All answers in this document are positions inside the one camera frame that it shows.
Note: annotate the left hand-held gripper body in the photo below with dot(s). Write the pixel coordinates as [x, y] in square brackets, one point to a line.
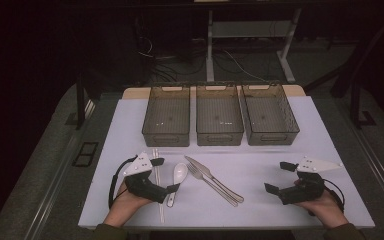
[145, 186]

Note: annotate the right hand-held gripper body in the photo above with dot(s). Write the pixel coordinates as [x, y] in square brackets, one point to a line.
[305, 190]

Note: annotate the white chopstick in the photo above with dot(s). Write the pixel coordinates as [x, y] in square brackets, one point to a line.
[157, 155]
[153, 155]

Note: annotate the small metal spoon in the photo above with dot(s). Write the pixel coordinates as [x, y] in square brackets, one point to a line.
[170, 200]

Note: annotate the white ceramic spoon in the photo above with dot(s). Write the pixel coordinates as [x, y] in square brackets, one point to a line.
[181, 171]

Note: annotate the metal knife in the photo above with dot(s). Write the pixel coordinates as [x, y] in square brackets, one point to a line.
[200, 166]

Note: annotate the metal fork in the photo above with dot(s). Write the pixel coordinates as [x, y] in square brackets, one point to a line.
[210, 185]

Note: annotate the clear brown plastic bin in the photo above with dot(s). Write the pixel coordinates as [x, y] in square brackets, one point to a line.
[220, 113]
[166, 116]
[270, 113]

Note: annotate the person's left hand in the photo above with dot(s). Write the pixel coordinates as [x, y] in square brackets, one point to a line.
[128, 203]

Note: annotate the person's right hand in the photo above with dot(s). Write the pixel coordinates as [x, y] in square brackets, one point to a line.
[328, 210]

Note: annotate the white table mat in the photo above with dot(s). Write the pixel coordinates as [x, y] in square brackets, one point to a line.
[246, 213]

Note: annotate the black metal stand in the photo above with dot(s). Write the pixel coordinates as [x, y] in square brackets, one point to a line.
[355, 106]

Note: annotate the white metal desk frame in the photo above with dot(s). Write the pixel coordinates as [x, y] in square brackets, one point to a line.
[209, 50]

